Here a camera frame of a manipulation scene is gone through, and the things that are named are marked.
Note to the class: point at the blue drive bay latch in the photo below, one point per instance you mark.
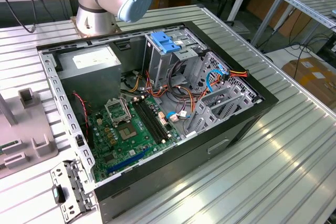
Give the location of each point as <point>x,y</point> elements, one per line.
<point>164,43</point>

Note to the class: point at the large brown box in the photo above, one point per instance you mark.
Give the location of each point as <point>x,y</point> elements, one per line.
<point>262,3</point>

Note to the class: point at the metal slat side table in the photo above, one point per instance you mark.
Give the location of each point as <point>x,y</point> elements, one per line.
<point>302,1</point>

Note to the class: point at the black blue latch tab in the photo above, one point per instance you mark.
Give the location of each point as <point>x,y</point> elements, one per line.
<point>59,195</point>

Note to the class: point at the grey optical drive cage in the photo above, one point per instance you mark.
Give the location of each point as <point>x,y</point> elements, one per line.
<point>157,69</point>

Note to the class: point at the black RAM slot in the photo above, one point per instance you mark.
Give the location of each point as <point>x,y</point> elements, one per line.
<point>155,119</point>
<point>144,119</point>
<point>151,119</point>
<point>148,119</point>

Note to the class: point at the black open PC case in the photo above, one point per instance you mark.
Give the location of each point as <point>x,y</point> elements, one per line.
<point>183,161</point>

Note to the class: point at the CPU socket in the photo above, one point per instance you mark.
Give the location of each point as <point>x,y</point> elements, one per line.
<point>127,131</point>

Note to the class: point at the black case fan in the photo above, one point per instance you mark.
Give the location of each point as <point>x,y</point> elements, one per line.
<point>78,119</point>

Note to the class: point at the blue expansion slot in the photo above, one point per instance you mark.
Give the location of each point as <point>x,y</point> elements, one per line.
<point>128,161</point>

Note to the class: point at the grey parts rack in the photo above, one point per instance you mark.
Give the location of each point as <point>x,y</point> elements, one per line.
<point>29,119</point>

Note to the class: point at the green motherboard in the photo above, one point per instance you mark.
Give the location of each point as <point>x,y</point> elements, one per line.
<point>126,150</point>

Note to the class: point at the cardboard box with labels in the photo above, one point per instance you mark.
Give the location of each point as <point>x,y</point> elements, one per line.
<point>309,77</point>

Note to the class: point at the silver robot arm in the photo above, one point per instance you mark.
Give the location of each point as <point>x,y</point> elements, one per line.
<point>89,16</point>

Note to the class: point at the grey expansion bracket plate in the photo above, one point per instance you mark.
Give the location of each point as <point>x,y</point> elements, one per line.
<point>61,172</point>

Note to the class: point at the grey metal disk bay cage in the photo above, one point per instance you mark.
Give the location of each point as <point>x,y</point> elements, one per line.
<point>207,115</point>

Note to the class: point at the green RAM stick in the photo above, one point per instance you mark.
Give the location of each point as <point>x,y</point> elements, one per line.
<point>9,145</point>

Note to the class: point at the grey power supply unit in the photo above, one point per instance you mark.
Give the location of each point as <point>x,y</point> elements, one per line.
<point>89,82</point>

